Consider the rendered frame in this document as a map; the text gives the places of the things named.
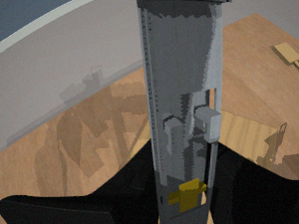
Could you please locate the light wooden board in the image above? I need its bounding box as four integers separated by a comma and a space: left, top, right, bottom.
126, 109, 278, 171

